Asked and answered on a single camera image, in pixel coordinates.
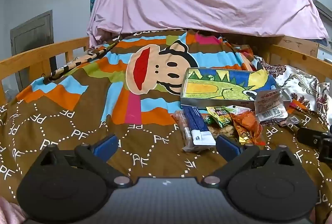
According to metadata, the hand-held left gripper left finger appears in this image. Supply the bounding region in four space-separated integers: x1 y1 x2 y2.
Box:
38 134 133 188

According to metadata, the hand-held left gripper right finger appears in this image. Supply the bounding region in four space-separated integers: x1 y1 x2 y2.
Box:
202 134 297 188

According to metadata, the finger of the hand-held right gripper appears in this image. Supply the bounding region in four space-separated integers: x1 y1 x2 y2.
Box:
296 126 332 162

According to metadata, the clear peanut brittle packet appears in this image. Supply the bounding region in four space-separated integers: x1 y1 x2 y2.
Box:
207 124 237 137

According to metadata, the gold snack packet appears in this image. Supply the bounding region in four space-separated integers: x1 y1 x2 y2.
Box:
234 131 266 147

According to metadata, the green and yellow snack packet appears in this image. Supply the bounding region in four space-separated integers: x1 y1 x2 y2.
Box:
206 106 234 128

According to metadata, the orange snack packet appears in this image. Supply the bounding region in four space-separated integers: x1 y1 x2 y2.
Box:
230 112 263 139

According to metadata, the blue and white snack packet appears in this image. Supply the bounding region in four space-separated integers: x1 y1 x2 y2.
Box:
182 105 217 147

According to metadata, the clear nut candy packet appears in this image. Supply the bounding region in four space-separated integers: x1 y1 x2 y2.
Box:
172 110 194 153

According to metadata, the large white clear snack packet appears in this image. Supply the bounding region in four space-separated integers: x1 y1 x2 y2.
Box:
254 89 289 126

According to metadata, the silver tin box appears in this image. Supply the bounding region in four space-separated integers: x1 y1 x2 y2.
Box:
180 67 292 110

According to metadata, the cartoon monkey printed blanket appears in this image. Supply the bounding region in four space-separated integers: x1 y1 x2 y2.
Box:
0 29 332 214

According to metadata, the floral satin cloth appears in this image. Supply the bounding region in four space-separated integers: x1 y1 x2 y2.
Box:
254 55 332 127

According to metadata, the pink fuzzy garment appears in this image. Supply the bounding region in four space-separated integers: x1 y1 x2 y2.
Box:
0 197 28 224

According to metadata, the grey door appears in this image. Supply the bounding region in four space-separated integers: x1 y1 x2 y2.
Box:
10 10 54 58

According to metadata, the wooden bed frame board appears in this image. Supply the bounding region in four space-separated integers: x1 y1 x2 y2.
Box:
268 35 332 84

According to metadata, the leopard print strap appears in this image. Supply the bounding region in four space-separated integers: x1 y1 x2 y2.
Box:
49 43 118 81

